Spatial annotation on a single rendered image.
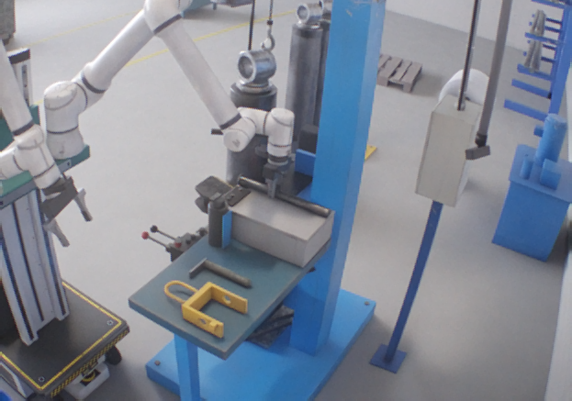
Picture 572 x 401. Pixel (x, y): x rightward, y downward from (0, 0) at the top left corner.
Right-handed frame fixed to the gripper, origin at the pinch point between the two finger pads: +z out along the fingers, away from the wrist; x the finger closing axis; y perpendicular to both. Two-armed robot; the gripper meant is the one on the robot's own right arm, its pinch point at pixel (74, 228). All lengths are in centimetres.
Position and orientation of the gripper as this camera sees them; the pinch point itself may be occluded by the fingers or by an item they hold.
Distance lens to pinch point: 168.1
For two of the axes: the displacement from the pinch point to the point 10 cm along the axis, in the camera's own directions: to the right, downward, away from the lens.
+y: -8.7, 1.0, 4.8
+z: 3.4, 8.3, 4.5
